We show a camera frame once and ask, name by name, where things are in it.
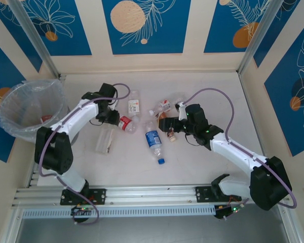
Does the red and gold label bottle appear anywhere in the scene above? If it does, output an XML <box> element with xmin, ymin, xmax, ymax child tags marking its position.
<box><xmin>156</xmin><ymin>111</ymin><xmax>177</xmax><ymax>142</ymax></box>

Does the red and white label bottle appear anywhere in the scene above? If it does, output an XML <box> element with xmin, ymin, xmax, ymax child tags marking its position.
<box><xmin>148</xmin><ymin>99</ymin><xmax>172</xmax><ymax>116</ymax></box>

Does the blue label clear bottle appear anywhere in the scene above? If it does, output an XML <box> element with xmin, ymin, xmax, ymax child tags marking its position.
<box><xmin>144</xmin><ymin>120</ymin><xmax>167</xmax><ymax>165</ymax></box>

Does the clear plastic bottle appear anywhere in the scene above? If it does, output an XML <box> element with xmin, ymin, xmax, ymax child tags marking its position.
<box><xmin>95</xmin><ymin>126</ymin><xmax>119</xmax><ymax>154</ymax></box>

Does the clear plastic bin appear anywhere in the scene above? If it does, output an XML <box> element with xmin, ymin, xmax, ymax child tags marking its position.
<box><xmin>0</xmin><ymin>80</ymin><xmax>80</xmax><ymax>146</ymax></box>

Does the clear plastic bin liner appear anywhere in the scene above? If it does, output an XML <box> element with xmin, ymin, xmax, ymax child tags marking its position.
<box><xmin>0</xmin><ymin>79</ymin><xmax>68</xmax><ymax>140</ymax></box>

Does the white label clear bottle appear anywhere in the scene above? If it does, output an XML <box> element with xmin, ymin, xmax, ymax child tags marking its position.
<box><xmin>128</xmin><ymin>90</ymin><xmax>142</xmax><ymax>122</ymax></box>

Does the small controller board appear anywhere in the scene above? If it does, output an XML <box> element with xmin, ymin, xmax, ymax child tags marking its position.
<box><xmin>70</xmin><ymin>205</ymin><xmax>95</xmax><ymax>216</ymax></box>
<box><xmin>214</xmin><ymin>204</ymin><xmax>246</xmax><ymax>220</ymax></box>

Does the grey metal panel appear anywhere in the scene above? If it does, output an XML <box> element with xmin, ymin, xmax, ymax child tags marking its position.
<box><xmin>14</xmin><ymin>216</ymin><xmax>288</xmax><ymax>243</ymax></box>

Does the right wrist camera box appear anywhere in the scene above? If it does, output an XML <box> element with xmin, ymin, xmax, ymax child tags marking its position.
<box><xmin>176</xmin><ymin>101</ymin><xmax>187</xmax><ymax>121</ymax></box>

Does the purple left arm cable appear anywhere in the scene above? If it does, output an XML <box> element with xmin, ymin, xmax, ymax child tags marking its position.
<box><xmin>38</xmin><ymin>83</ymin><xmax>131</xmax><ymax>225</ymax></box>

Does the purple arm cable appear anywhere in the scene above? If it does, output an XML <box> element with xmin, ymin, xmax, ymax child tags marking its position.
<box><xmin>183</xmin><ymin>87</ymin><xmax>296</xmax><ymax>211</ymax></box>
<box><xmin>38</xmin><ymin>83</ymin><xmax>131</xmax><ymax>225</ymax></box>

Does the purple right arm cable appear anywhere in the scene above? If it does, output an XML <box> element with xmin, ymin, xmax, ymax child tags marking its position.
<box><xmin>183</xmin><ymin>87</ymin><xmax>296</xmax><ymax>211</ymax></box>

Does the aluminium mounting rail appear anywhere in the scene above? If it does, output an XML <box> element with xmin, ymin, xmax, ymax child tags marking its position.
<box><xmin>14</xmin><ymin>184</ymin><xmax>291</xmax><ymax>208</ymax></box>

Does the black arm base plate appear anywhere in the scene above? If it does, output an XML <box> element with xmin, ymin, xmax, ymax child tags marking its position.
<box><xmin>60</xmin><ymin>188</ymin><xmax>107</xmax><ymax>206</ymax></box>
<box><xmin>195</xmin><ymin>186</ymin><xmax>244</xmax><ymax>203</ymax></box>

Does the white slotted cable duct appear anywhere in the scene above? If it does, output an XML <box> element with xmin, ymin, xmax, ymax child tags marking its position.
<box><xmin>22</xmin><ymin>205</ymin><xmax>217</xmax><ymax>218</ymax></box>

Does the aluminium frame post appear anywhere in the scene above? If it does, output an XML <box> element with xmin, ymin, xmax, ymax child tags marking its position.
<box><xmin>9</xmin><ymin>0</ymin><xmax>61</xmax><ymax>78</ymax></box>
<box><xmin>238</xmin><ymin>0</ymin><xmax>282</xmax><ymax>75</ymax></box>

